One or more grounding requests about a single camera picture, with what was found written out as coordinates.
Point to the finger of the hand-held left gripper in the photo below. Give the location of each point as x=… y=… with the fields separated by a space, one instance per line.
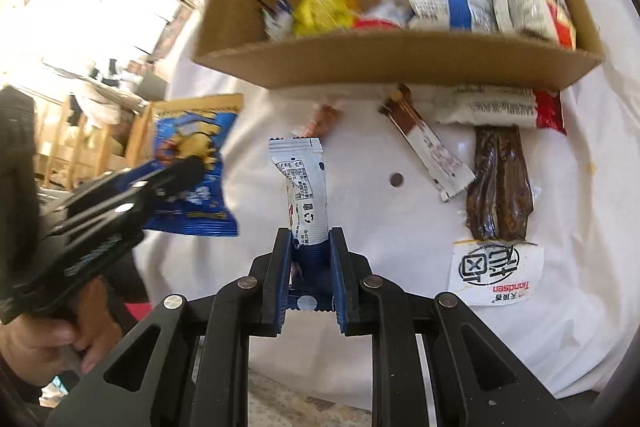
x=165 y=179

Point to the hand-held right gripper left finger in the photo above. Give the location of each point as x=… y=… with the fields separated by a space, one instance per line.
x=282 y=277

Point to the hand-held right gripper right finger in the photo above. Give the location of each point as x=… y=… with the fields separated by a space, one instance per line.
x=340 y=289

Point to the blue yellow-edged snack packet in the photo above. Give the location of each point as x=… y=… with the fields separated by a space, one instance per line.
x=195 y=132

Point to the slim white blue packet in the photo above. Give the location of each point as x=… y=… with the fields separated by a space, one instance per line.
x=302 y=187

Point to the white red snack packet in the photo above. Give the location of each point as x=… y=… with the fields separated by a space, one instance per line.
x=376 y=23

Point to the person's left hand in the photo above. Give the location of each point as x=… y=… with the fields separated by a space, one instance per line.
x=45 y=342

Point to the wooden rack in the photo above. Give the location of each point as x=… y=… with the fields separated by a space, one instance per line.
x=90 y=142

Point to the small brown candy packet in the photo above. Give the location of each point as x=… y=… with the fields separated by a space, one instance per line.
x=325 y=119

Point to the brown white snack bar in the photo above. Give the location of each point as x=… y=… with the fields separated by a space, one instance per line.
x=427 y=142

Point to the brown meat snack packet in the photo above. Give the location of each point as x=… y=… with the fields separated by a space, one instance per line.
x=497 y=187

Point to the small blue white packet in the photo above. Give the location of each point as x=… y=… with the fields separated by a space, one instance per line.
x=277 y=19

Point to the long white red-end packet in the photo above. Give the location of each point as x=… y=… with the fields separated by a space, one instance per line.
x=492 y=109

